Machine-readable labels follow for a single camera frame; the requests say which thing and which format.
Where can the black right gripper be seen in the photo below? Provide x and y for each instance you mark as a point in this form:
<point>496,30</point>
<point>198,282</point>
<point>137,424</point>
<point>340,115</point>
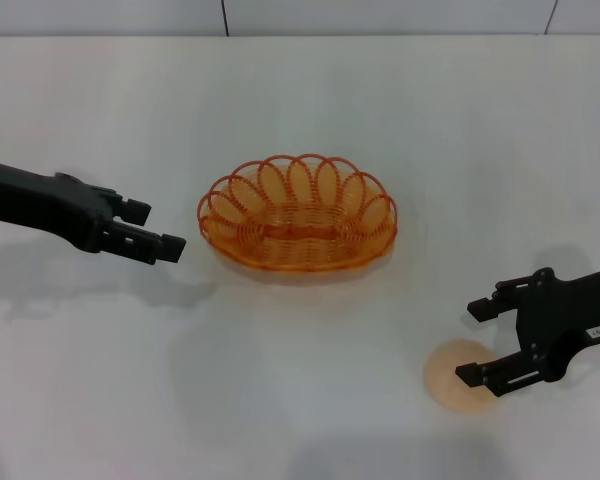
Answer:
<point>555,320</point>

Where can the pale round bun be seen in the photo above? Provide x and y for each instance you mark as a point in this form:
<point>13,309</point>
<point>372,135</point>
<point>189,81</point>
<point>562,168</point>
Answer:
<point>442,375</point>

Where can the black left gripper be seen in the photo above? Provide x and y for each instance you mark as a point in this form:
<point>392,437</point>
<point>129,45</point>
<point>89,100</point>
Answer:
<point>45,205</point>

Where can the orange woven plastic basket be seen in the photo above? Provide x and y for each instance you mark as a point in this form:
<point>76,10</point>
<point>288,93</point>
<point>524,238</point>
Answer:
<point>300,245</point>

